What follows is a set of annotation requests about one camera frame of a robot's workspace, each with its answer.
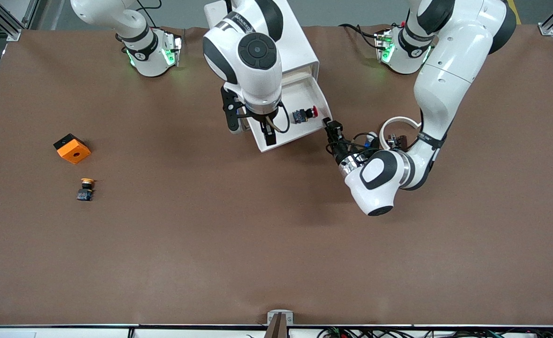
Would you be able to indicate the white drawer cabinet housing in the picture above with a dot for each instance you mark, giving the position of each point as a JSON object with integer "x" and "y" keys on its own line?
{"x": 295, "y": 37}

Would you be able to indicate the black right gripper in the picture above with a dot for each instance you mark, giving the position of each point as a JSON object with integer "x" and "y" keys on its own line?
{"x": 269, "y": 134}

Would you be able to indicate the brown table mat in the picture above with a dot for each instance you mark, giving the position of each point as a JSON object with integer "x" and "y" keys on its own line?
{"x": 257, "y": 234}

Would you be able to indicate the white cabinet drawer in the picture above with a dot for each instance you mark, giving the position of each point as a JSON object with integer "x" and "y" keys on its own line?
{"x": 300, "y": 96}
{"x": 297, "y": 72}

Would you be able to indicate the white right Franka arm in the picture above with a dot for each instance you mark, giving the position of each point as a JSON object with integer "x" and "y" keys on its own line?
{"x": 253, "y": 51}

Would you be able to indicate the brown post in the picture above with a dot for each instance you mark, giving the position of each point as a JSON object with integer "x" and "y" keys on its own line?
{"x": 276, "y": 328}

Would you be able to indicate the orange and black button box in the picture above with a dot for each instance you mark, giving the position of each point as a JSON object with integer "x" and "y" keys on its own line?
{"x": 72, "y": 151}

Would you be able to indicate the yellow mushroom push button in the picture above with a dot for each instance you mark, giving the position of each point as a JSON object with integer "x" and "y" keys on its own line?
{"x": 85, "y": 190}

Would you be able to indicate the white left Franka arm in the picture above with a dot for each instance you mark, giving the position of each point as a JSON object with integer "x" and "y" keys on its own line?
{"x": 445, "y": 70}

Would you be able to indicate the red mushroom push button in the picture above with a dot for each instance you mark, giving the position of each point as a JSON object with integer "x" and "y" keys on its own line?
{"x": 304, "y": 114}

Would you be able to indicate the grey metal edge bracket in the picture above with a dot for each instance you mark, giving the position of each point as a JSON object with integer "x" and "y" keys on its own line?
{"x": 271, "y": 317}

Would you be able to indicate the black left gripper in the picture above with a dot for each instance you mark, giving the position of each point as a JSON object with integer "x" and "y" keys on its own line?
{"x": 339, "y": 151}

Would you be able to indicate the small brown metal connector part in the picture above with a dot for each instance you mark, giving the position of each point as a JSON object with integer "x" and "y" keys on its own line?
{"x": 401, "y": 141}

